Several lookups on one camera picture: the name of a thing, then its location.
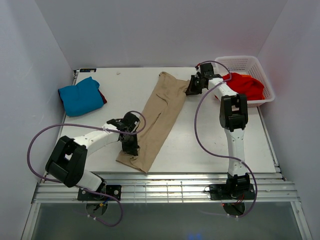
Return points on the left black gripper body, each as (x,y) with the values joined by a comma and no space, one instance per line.
(129,145)

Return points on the folded blue t shirt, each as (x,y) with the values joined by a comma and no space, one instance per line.
(81,98)

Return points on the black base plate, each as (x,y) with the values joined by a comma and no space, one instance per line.
(219,192)
(111,190)

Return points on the white plastic basket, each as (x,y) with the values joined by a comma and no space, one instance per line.
(249,65)

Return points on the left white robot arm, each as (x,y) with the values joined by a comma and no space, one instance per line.
(68,158)

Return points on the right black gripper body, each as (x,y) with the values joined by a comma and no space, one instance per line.
(194,85)

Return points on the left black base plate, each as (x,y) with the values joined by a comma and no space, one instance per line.
(111,190)

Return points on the beige t shirt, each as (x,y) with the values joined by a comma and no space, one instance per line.
(161,112)

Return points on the aluminium frame rails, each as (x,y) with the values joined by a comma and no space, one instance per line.
(170,188)

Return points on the orange t shirt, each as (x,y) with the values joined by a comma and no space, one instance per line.
(246,75)

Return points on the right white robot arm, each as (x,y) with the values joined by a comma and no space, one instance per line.
(233,118)

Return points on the red t shirt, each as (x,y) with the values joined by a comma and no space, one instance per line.
(233,84)

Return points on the folded dark red shirt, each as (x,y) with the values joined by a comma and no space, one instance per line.
(103,97)

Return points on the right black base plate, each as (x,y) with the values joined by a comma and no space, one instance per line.
(219,192)

